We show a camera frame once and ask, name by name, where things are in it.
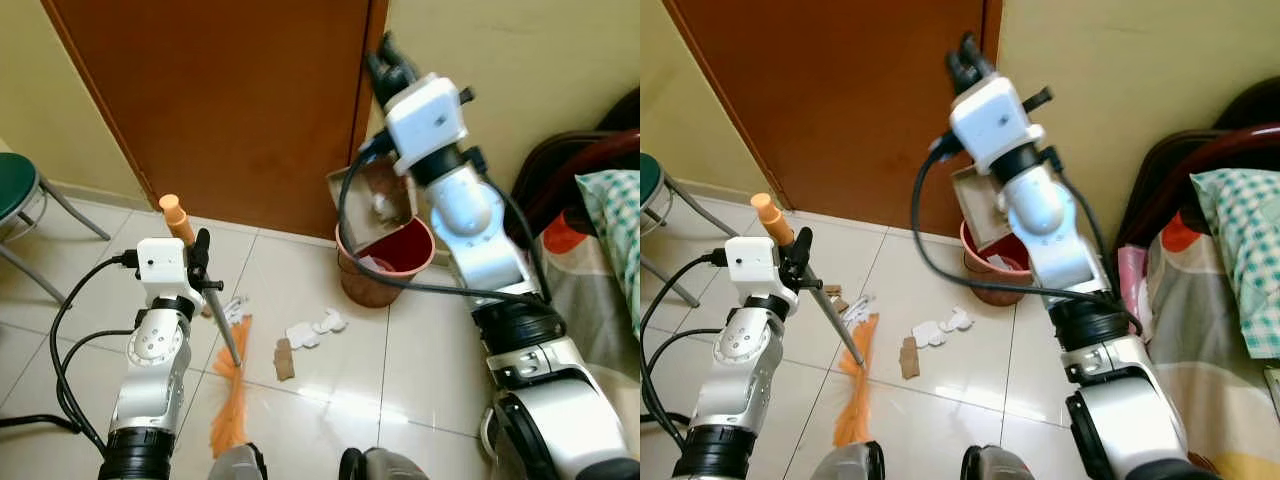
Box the orange broom with grey shaft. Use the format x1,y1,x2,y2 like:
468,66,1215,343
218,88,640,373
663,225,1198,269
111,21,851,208
750,193,883,451
158,194,253,458

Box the white crumpled paper scrap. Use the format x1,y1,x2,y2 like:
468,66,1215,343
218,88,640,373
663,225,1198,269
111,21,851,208
911,305,974,349
286,309,349,350

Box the brown wooden door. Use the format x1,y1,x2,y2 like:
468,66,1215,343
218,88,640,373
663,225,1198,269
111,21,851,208
40,0,389,241
664,0,1003,237

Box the green stool with metal legs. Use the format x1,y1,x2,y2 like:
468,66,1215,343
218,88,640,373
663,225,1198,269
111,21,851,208
0,152,112,304
640,152,757,311

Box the dark wooden headboard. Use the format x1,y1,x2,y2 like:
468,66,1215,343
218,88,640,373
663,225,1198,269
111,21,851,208
1113,77,1280,286
510,88,641,251

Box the green checked pillow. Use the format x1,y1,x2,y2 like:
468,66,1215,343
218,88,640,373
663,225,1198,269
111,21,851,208
574,169,641,336
1189,167,1280,361

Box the pink plastic trash bin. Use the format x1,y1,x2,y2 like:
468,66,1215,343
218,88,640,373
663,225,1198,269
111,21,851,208
959,219,1023,307
334,214,437,310

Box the grey left robot leg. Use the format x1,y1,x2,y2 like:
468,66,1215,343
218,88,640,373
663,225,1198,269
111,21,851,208
208,443,268,480
818,441,887,480

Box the grey robot leg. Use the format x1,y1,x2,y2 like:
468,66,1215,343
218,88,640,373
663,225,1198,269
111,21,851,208
338,446,433,480
208,443,268,480
960,444,1053,480
818,441,887,480

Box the colourful patterned bedspread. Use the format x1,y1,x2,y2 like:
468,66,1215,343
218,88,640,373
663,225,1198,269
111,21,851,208
538,210,641,441
1118,213,1280,480

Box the grey right robot leg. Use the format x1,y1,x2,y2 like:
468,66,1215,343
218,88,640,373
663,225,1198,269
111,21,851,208
960,444,1053,480
338,446,433,480

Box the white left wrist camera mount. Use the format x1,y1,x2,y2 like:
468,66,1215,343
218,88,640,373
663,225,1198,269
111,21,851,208
724,236,799,304
136,238,195,307

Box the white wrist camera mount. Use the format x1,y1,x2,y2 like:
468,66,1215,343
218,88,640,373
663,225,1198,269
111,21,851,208
384,74,475,177
724,236,799,304
947,76,1053,173
136,238,195,307

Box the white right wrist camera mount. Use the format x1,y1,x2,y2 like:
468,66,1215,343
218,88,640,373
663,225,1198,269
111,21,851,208
947,76,1053,173
384,74,475,177

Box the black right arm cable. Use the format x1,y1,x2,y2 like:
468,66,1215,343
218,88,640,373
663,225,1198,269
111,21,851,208
909,133,1143,336
337,128,549,304

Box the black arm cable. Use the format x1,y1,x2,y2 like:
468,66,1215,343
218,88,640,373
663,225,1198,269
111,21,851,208
0,253,141,456
337,128,549,304
640,250,731,453
909,133,1143,336

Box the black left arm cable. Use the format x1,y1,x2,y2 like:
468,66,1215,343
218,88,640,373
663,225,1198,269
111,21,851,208
640,250,731,453
0,253,141,456

